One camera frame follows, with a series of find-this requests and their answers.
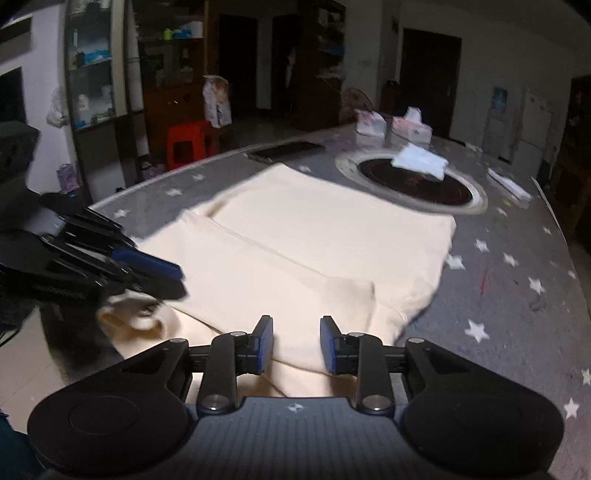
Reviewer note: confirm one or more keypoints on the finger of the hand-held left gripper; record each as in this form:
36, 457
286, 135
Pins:
161, 288
152, 265

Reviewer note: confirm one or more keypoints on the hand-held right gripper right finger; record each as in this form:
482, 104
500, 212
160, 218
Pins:
328, 346

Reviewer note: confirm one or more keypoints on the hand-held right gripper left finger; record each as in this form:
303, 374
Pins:
264, 344

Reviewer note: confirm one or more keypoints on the cream sweatshirt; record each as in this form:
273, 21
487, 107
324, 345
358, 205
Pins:
295, 240

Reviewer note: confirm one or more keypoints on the purple small packet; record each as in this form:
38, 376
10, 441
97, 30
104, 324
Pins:
68, 177

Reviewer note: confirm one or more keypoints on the white plastic bag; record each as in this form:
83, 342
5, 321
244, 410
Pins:
57, 108

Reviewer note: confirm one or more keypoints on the red plastic stool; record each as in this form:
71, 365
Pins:
189, 144

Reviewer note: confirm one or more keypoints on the glass display cabinet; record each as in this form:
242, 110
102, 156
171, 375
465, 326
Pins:
92, 64

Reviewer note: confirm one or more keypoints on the black flat phone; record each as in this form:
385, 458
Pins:
285, 151

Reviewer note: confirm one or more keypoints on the white printed bag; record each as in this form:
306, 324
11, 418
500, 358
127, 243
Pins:
217, 101

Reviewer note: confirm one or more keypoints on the round black induction cooker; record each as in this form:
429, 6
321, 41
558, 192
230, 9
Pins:
415, 184

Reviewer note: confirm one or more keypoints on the grey star-print tablecloth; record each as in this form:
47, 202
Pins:
498, 258

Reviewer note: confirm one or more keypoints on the dark wooden cabinet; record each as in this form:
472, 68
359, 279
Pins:
173, 74

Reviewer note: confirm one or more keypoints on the white crumpled tissue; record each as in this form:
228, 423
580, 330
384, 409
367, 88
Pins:
419, 161

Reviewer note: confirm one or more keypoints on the pink tissue pack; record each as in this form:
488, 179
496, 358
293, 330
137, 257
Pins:
371, 123
411, 129

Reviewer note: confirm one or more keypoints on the white long box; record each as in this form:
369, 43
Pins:
510, 187

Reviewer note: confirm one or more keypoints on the dark wooden shelf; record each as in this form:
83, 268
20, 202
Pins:
321, 64

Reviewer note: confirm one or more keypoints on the water dispenser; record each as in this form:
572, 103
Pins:
496, 122

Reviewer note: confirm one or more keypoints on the dark wooden door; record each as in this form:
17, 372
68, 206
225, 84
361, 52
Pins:
427, 78

